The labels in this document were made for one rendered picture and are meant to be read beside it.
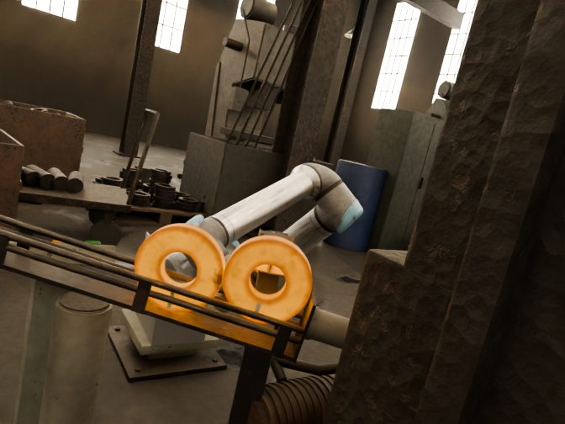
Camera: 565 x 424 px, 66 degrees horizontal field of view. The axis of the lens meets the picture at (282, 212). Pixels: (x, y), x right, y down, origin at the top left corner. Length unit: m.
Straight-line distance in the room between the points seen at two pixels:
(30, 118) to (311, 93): 2.41
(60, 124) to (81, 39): 8.24
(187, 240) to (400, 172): 3.90
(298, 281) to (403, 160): 3.85
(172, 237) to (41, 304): 0.56
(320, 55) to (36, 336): 3.26
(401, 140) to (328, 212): 3.15
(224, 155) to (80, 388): 2.94
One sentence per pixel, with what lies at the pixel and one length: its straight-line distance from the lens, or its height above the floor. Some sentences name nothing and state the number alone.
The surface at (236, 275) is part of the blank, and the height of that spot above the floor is 0.74.
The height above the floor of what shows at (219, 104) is 1.23.
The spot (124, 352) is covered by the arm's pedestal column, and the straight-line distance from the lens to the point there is 1.93.
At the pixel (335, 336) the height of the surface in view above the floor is 0.67.
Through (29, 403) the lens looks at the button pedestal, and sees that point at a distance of 1.39.
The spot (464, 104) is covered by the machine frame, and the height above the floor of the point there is 1.05.
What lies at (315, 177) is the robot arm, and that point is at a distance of 1.41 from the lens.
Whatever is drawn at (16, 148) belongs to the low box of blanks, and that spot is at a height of 0.60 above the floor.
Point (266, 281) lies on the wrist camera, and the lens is 0.90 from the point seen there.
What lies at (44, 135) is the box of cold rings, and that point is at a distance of 4.40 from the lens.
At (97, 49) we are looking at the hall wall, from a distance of 12.61.
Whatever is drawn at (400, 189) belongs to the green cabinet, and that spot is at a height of 0.72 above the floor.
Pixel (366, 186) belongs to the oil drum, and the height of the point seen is 0.68.
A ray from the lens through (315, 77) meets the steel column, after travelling 3.95.
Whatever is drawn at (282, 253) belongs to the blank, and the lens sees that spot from 0.74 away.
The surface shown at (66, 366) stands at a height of 0.39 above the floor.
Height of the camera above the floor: 0.98
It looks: 10 degrees down
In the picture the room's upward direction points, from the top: 13 degrees clockwise
